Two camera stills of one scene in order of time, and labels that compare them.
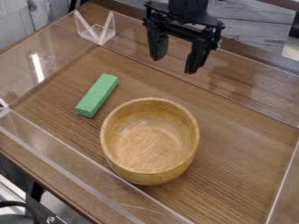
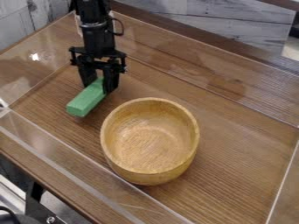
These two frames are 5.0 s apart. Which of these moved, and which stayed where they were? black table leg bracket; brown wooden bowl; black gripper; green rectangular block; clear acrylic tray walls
Moved: green rectangular block; black gripper
Stayed: brown wooden bowl; black table leg bracket; clear acrylic tray walls
